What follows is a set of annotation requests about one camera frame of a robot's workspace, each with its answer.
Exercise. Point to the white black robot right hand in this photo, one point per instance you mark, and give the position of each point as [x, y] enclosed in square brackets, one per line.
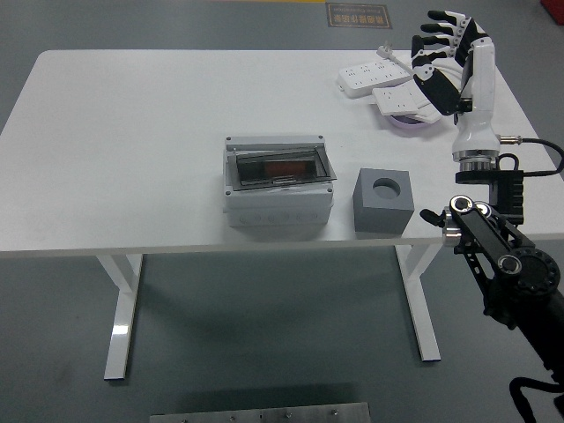
[480, 88]

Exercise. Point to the orange cylindrical battery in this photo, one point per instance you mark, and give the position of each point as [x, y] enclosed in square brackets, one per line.
[284, 168]

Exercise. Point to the transparent hinged box lid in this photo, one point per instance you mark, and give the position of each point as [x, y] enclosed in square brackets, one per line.
[251, 176]

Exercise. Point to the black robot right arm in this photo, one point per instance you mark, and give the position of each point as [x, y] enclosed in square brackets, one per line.
[515, 273]

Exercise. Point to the red box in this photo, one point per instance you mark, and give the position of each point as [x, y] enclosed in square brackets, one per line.
[554, 11]

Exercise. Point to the grey plastic electrical box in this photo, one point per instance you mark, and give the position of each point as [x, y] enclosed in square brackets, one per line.
[273, 209]

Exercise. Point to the white socket block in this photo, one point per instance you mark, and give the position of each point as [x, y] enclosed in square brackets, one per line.
[429, 116]

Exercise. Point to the purple round bowl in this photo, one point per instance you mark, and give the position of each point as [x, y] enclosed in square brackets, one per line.
[410, 127]

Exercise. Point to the short white power strip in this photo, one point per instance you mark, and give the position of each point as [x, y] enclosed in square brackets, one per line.
[392, 100]

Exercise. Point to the white power plug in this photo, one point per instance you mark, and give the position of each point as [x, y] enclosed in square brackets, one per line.
[390, 52]

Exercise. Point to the long white power strip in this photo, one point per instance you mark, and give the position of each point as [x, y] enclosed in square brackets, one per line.
[365, 77]

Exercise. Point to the brown floor sign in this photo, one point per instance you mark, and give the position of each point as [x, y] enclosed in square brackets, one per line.
[359, 15]

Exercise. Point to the grey block with round hole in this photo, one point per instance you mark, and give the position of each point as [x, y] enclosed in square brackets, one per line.
[379, 216]

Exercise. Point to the white table leg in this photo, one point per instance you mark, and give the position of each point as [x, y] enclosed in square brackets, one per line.
[423, 317]
[121, 317]

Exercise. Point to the grey metal plate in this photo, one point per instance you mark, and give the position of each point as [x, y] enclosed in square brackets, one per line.
[264, 415]

